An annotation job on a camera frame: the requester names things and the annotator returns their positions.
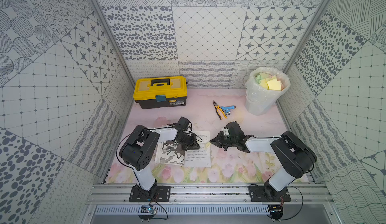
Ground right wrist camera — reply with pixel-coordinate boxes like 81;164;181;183
222;127;230;136

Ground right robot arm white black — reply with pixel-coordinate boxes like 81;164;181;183
210;121;317;194

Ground white bin with plastic bag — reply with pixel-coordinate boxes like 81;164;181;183
245;67;291;115

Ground yellow black toolbox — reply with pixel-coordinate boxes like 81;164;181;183
133;76;188;109

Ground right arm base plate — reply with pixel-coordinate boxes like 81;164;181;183
248;184;291;202

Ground pile of discarded sticky notes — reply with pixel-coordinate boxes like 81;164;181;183
255;73;284;90

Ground right controller board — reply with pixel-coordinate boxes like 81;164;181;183
267;205;283;221

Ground aluminium mounting rail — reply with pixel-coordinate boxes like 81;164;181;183
85;183;334;204

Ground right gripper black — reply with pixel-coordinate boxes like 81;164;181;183
209;130;237;151

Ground illustrated story book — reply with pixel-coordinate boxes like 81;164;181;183
155;130;211;167

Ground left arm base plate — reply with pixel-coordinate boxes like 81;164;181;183
129;184;171;202

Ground yellow black pliers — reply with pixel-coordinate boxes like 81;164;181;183
213;100;228;120

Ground left controller board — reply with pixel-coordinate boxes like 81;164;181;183
138;205;157;221

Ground blue handled tool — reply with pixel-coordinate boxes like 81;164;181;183
220;105;236;115

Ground controller board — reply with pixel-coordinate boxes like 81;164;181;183
267;205;283;221
138;205;157;221

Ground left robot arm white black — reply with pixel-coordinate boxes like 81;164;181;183
116;117;202;192

